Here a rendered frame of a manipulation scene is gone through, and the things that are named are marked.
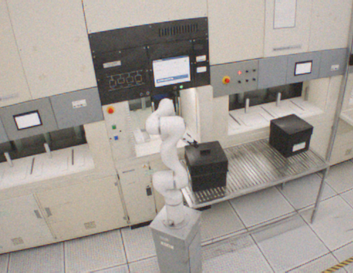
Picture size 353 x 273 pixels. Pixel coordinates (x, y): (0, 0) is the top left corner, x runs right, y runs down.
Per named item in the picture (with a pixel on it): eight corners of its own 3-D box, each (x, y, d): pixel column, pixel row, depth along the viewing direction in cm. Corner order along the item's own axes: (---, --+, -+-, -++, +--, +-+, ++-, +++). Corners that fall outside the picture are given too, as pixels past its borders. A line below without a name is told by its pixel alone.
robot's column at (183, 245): (189, 295, 233) (184, 239, 192) (160, 282, 245) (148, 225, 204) (203, 269, 253) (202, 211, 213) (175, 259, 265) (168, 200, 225)
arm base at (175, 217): (181, 232, 198) (179, 213, 188) (157, 223, 206) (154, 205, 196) (193, 213, 211) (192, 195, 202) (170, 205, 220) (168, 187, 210)
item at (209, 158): (191, 178, 222) (189, 163, 215) (183, 155, 247) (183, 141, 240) (228, 171, 225) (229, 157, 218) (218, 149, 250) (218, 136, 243)
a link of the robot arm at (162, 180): (183, 205, 193) (180, 178, 181) (154, 207, 194) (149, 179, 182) (182, 193, 204) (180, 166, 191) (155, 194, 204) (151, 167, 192)
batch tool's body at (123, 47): (132, 233, 294) (87, 35, 191) (118, 177, 372) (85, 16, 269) (213, 211, 313) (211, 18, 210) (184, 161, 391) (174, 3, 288)
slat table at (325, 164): (193, 266, 257) (190, 207, 217) (174, 220, 307) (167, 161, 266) (313, 222, 285) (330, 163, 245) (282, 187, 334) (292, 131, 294)
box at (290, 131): (285, 158, 256) (289, 134, 243) (267, 143, 279) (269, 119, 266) (309, 150, 264) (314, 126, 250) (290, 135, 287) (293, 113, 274)
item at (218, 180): (186, 170, 254) (184, 153, 245) (218, 165, 257) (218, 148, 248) (192, 192, 231) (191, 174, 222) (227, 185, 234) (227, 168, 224)
